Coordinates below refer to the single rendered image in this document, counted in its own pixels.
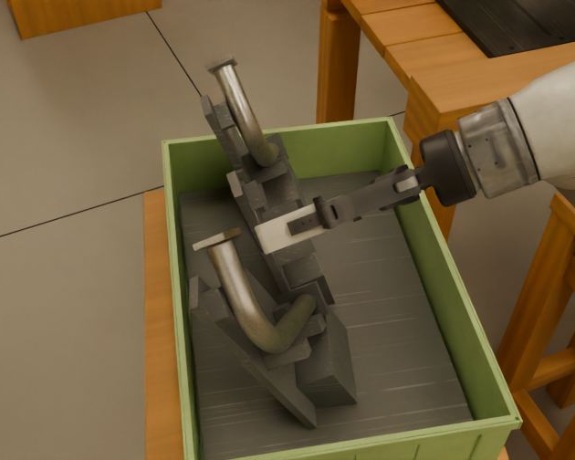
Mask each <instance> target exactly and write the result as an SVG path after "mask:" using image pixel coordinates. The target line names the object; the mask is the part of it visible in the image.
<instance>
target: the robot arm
mask: <svg viewBox="0 0 575 460"><path fill-rule="evenodd" d="M456 125H457V127H458V129H459V131H456V132H453V131H452V130H448V129H447V130H444V131H440V132H438V133H436V134H434V135H431V136H429V137H426V138H424V139H421V140H420V142H419V150H420V153H421V156H422V158H423V162H424V166H422V167H421V166H420V167H419V166H418V167H415V169H414V170H413V169H409V167H408V165H407V164H404V165H402V166H399V167H396V168H394V169H392V170H390V171H389V172H388V173H386V174H384V175H382V176H379V177H377V178H374V179H372V180H370V183H369V185H368V186H365V187H362V188H360V189H358V190H356V191H353V192H350V193H346V194H344V195H341V196H338V197H336V198H333V199H331V200H328V201H322V198H321V196H318V197H315V198H313V199H312V200H313V203H314V204H311V205H308V206H306V207H303V208H301V209H298V210H296V211H294V212H291V213H289V214H285V215H282V216H280V217H278V218H276V219H273V220H270V221H268V222H265V223H263V224H261V225H257V226H255V230H256V234H257V237H258V239H259V242H260V245H261V246H262V249H263V251H264V254H268V253H271V252H274V251H276V250H278V249H281V248H283V247H286V246H290V245H293V244H295V243H297V242H300V241H302V240H305V239H308V238H310V237H312V236H315V235H319V234H321V233H324V232H327V231H329V230H328V229H331V228H334V227H335V226H336V225H339V224H341V223H344V222H346V221H349V220H350V219H352V220H353V222H356V221H359V220H361V219H362V218H361V215H363V214H367V213H369V212H372V211H374V210H377V209H379V210H381V211H385V210H388V209H391V208H393V207H395V206H397V205H406V204H410V203H413V202H415V201H418V199H421V198H420V195H419V193H421V192H422V190H426V189H427V188H428V187H431V186H433V188H434V190H435V193H436V196H437V198H438V200H439V202H440V203H441V205H442V206H444V207H449V206H452V205H455V204H459V203H462V202H463V201H466V200H469V199H471V198H474V197H475V195H476V190H479V189H482V192H483V194H484V196H485V198H487V199H491V198H494V197H497V196H499V195H501V194H504V193H508V192H511V191H514V190H516V189H518V188H521V187H524V186H527V185H531V184H534V183H536V182H538V181H542V180H544V181H546V182H547V183H550V184H552V185H554V186H557V187H559V188H563V189H568V190H575V61H573V62H571V63H569V64H567V65H565V66H562V67H560V68H556V69H554V70H552V71H550V72H549V73H547V74H545V75H543V76H541V77H539V78H536V79H534V80H533V81H531V82H530V83H529V84H528V85H527V86H526V87H524V88H523V89H521V90H520V91H518V92H517V93H515V94H513V95H511V96H509V97H506V98H504V99H499V100H497V101H496V102H494V103H492V104H489V105H487V106H485V107H483V108H480V109H479V111H477V110H476V111H474V113H473V114H470V115H468V116H465V117H463V118H458V120H457V121H456Z"/></svg>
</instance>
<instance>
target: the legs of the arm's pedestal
mask: <svg viewBox="0 0 575 460"><path fill-rule="evenodd" d="M573 291H575V235H574V234H573V233H572V232H571V231H570V230H569V228H568V227H567V226H566V225H565V224H564V223H563V222H562V221H561V220H560V219H559V218H558V217H557V216H556V215H555V214H554V212H553V211H552V212H551V214H550V217H549V220H548V223H547V225H546V228H545V230H544V233H543V236H542V237H541V240H540V242H539V245H538V249H537V252H536V254H535V256H534V259H533V261H532V264H531V266H530V269H529V271H528V275H527V277H526V280H525V283H524V285H523V288H522V289H521V292H520V295H519V297H518V300H517V304H516V306H515V308H514V311H513V313H512V316H511V319H510V321H509V323H508V325H507V330H506V332H505V335H504V337H503V339H502V342H501V344H500V347H499V349H498V352H497V355H496V360H497V363H498V366H499V368H500V370H501V371H502V374H503V376H504V378H505V381H506V383H507V387H508V389H509V390H510V393H511V395H512V397H513V400H514V402H515V404H516V407H517V409H518V412H519V414H520V416H521V419H522V421H523V423H522V424H521V426H520V428H519V430H520V431H521V433H522V434H523V435H524V436H525V438H526V439H527V440H528V442H529V444H530V445H531V447H532V448H533V450H534V451H535V453H536V454H537V455H538V457H539V459H540V460H575V415H574V417H573V418H572V420H571V422H570V424H569V426H568V427H567V429H566V431H565V432H564V434H563V435H562V436H561V438H560V437H559V436H558V434H557V433H556V432H555V430H554V429H553V427H552V426H551V425H550V423H549V421H548V420H547V419H546V417H545V416H544V415H543V413H542V412H541V410H540V409H539V408H538V407H537V405H536V404H535V403H534V401H533V400H532V399H531V397H530V396H529V394H528V393H527V392H529V391H531V390H534V389H536V388H538V387H540V386H543V385H545V384H547V383H548V386H547V388H546V391H547V392H548V394H549V395H550V397H551V398H552V399H553V401H554V402H555V403H556V404H557V405H558V407H559V408H560V409H564V408H566V407H568V406H571V405H573V404H575V332H574V334H573V336H572V338H571V340H570V343H569V345H568V347H567V349H565V350H562V351H559V352H556V353H554V354H551V355H549V356H547V357H545V358H542V357H543V355H544V353H545V351H546V348H547V347H548V345H549V342H550V340H551V338H552V336H553V333H554V331H555V329H556V327H557V326H558V324H559V321H560V318H561V316H562V314H563V312H564V310H565V308H566V307H567V305H568V302H569V300H570V297H571V295H572V293H573Z"/></svg>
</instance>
